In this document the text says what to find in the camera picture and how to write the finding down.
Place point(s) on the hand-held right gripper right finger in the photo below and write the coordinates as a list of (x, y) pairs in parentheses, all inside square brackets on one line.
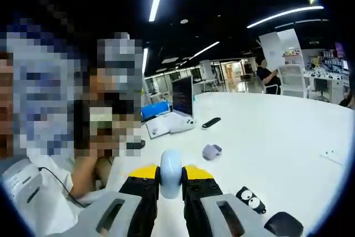
[(199, 185)]

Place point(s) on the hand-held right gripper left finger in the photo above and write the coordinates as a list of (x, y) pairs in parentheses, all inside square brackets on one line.
[(138, 185)]

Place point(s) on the light blue earbud case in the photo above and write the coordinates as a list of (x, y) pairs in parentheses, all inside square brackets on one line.
[(171, 176)]

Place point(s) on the lavender earbud case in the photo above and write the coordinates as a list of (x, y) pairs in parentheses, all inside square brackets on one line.
[(212, 152)]

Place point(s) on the black earbud case with eyes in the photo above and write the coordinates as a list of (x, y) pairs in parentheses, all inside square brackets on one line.
[(241, 191)]

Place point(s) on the plain black earbud case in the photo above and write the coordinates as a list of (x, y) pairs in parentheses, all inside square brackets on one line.
[(285, 221)]

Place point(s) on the open white booklet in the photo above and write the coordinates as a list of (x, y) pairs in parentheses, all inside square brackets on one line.
[(158, 128)]

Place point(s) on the black slim remote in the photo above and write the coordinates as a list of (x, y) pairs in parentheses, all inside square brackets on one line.
[(211, 123)]

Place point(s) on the white smartphone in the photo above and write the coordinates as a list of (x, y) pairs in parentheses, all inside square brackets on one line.
[(181, 124)]

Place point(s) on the blue box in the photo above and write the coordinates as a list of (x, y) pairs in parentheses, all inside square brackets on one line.
[(155, 110)]

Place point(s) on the open laptop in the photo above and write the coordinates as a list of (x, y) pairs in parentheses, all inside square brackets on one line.
[(183, 95)]

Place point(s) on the white worn chest device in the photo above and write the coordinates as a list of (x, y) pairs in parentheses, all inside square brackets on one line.
[(19, 181)]

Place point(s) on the short ceiling light strip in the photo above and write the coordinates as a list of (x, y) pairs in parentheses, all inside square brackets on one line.
[(203, 50)]

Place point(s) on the white mesh chair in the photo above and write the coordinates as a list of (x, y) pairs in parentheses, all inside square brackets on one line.
[(291, 80)]

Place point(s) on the black office chair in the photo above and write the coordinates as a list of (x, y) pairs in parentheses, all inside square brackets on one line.
[(320, 85)]

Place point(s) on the white partition panel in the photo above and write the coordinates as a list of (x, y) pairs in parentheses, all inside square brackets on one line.
[(277, 48)]

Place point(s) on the round ceiling fixture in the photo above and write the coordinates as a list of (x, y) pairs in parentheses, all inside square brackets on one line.
[(184, 21)]

